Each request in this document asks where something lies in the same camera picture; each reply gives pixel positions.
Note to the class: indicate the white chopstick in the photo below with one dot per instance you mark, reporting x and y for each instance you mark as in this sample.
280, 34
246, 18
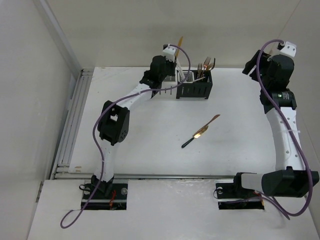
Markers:
180, 71

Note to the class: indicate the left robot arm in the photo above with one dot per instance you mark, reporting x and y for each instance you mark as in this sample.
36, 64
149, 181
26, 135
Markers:
112, 126

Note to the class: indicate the gold fork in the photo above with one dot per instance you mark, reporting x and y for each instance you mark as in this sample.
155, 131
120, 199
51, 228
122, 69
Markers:
208, 68

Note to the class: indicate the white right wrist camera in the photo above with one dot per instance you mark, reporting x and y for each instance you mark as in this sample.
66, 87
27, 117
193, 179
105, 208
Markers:
287, 49

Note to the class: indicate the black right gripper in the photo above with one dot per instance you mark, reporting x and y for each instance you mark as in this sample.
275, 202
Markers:
266, 59

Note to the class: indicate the small copper fork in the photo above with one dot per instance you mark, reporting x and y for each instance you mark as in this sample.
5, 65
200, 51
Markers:
199, 71

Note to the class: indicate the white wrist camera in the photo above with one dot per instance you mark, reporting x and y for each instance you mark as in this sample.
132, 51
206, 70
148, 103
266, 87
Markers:
169, 52
287, 49

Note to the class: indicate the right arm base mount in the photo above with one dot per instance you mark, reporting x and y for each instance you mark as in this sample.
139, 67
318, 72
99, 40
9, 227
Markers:
230, 197

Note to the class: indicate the aluminium rail left side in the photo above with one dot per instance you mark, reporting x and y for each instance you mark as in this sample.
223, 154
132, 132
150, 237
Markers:
66, 143

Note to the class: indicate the black utensil caddy frame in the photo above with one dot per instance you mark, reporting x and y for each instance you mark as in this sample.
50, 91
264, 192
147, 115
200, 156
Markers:
195, 89

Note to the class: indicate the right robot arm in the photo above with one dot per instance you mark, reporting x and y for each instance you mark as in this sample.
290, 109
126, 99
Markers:
290, 177

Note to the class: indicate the white bin in black caddy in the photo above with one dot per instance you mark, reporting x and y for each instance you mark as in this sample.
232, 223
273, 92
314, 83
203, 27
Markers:
189, 77

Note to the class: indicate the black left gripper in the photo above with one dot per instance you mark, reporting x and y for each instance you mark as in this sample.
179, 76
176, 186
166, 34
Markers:
172, 65

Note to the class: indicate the gold knife green handle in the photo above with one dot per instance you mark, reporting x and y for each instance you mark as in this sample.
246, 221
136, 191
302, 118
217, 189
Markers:
187, 142

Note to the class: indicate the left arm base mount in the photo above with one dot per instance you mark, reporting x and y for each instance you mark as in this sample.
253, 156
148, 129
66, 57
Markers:
109, 196

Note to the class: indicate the white utensil caddy frame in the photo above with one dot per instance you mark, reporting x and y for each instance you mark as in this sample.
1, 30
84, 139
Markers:
168, 86

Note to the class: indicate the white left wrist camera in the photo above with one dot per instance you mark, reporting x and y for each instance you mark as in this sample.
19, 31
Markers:
169, 52

